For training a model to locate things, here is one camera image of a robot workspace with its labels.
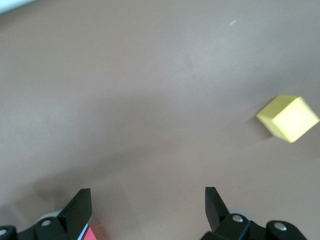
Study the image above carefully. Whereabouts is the red foam cube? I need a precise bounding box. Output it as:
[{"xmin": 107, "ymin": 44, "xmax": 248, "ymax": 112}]
[{"xmin": 83, "ymin": 226, "xmax": 98, "ymax": 240}]

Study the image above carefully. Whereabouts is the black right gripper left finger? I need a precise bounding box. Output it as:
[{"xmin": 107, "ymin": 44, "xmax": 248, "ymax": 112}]
[{"xmin": 0, "ymin": 187, "xmax": 93, "ymax": 240}]

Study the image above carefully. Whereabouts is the large table cover mat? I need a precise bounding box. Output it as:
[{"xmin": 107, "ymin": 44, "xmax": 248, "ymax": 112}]
[{"xmin": 0, "ymin": 0, "xmax": 320, "ymax": 240}]

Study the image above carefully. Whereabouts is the yellow foam cube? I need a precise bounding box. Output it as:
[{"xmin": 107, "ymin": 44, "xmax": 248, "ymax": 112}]
[{"xmin": 255, "ymin": 94, "xmax": 320, "ymax": 144}]

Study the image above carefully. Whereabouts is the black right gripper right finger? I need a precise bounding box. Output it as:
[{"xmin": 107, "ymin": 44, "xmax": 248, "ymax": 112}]
[{"xmin": 202, "ymin": 186, "xmax": 307, "ymax": 240}]

